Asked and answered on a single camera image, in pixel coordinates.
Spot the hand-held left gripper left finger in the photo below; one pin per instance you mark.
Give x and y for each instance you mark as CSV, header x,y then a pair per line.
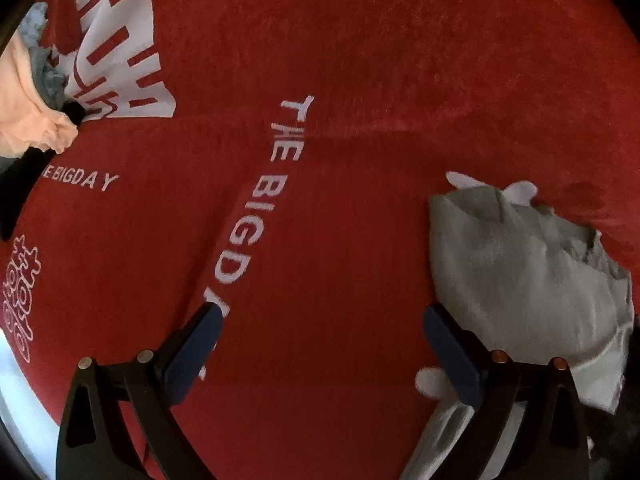
x,y
192,355

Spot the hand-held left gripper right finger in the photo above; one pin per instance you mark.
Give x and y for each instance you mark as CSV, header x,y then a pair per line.
x,y
452,355

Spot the grey knitted garment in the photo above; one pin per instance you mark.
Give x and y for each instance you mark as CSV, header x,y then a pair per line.
x,y
520,270

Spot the black cloth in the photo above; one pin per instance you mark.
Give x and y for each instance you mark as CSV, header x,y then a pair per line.
x,y
20,180

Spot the blue-grey cloth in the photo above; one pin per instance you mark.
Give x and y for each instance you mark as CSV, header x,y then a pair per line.
x,y
47,80

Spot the red printed blanket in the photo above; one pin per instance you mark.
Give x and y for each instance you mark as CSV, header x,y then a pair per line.
x,y
350,60

